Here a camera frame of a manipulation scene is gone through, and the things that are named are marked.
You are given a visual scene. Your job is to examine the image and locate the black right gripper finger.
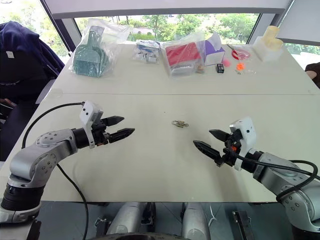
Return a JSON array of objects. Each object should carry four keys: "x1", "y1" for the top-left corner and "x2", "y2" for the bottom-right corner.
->
[
  {"x1": 192, "y1": 140, "x2": 224, "y2": 166},
  {"x1": 208, "y1": 129, "x2": 234, "y2": 144}
]

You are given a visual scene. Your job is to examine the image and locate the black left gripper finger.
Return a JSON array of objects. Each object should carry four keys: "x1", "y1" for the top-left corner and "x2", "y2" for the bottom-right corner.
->
[
  {"x1": 107, "y1": 127, "x2": 136, "y2": 144},
  {"x1": 101, "y1": 115, "x2": 125, "y2": 127}
]

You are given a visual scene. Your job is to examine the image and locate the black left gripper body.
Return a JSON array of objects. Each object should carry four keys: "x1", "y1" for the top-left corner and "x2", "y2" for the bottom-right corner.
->
[{"x1": 91, "y1": 118, "x2": 112, "y2": 147}]

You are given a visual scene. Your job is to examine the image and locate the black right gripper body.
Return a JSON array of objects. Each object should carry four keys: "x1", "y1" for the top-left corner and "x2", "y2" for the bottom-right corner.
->
[{"x1": 215, "y1": 131, "x2": 243, "y2": 168}]

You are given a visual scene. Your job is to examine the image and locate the teal scoop in plastic bag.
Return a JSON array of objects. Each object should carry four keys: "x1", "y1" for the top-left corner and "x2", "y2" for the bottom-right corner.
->
[{"x1": 67, "y1": 17, "x2": 131, "y2": 79}]

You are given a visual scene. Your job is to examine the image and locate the silver rounded robot leg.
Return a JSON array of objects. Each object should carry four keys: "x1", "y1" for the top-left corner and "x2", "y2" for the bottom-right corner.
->
[
  {"x1": 106, "y1": 201, "x2": 149, "y2": 236},
  {"x1": 180, "y1": 202, "x2": 211, "y2": 240}
]

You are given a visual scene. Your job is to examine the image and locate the clear bag of small parts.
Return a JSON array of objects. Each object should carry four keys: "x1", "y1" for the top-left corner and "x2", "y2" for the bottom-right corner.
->
[{"x1": 132, "y1": 39, "x2": 161, "y2": 65}]

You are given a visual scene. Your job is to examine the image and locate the purple and white carton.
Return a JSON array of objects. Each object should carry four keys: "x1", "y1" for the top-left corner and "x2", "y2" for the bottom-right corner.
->
[{"x1": 202, "y1": 32, "x2": 226, "y2": 67}]

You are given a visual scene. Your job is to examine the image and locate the red box in plastic bag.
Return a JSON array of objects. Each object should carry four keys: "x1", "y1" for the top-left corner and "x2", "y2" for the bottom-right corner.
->
[{"x1": 160, "y1": 37, "x2": 204, "y2": 79}]

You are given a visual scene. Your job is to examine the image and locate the black chair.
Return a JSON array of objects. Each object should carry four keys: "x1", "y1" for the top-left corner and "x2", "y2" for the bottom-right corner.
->
[{"x1": 0, "y1": 49, "x2": 60, "y2": 131}]

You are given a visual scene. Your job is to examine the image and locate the cream plastic containers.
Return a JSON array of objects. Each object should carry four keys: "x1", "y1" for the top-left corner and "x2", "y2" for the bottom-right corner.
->
[{"x1": 251, "y1": 25, "x2": 285, "y2": 63}]

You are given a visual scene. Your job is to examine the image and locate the dark blue jacket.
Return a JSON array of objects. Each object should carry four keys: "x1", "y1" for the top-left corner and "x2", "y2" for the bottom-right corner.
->
[{"x1": 0, "y1": 20, "x2": 66, "y2": 85}]

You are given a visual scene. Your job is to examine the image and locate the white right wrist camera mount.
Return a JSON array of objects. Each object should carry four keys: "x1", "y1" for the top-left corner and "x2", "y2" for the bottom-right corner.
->
[{"x1": 229, "y1": 116, "x2": 257, "y2": 172}]

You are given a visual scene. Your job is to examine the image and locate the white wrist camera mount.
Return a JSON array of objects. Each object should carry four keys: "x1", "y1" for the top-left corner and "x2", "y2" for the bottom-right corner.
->
[
  {"x1": 229, "y1": 116, "x2": 257, "y2": 172},
  {"x1": 79, "y1": 100, "x2": 104, "y2": 149}
]

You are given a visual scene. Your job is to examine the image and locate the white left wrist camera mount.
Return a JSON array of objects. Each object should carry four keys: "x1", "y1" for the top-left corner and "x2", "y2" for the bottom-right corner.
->
[{"x1": 79, "y1": 100, "x2": 104, "y2": 149}]

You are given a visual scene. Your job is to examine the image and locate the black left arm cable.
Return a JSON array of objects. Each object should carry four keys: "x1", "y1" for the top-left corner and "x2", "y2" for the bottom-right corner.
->
[{"x1": 21, "y1": 101, "x2": 90, "y2": 240}]

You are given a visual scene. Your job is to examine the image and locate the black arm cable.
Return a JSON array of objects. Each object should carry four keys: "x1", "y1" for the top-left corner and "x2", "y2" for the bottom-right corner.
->
[
  {"x1": 21, "y1": 101, "x2": 90, "y2": 240},
  {"x1": 227, "y1": 146, "x2": 320, "y2": 204}
]

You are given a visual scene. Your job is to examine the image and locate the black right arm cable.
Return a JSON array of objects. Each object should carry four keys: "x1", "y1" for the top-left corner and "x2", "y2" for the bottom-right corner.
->
[{"x1": 227, "y1": 146, "x2": 320, "y2": 204}]

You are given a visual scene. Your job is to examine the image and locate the black metal bracket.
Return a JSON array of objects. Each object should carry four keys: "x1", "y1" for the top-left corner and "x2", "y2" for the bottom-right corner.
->
[
  {"x1": 231, "y1": 210, "x2": 253, "y2": 240},
  {"x1": 94, "y1": 216, "x2": 112, "y2": 237}
]

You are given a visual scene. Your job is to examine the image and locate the red-handled tool in bag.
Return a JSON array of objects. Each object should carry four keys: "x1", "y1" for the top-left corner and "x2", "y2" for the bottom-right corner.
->
[{"x1": 226, "y1": 43, "x2": 253, "y2": 61}]

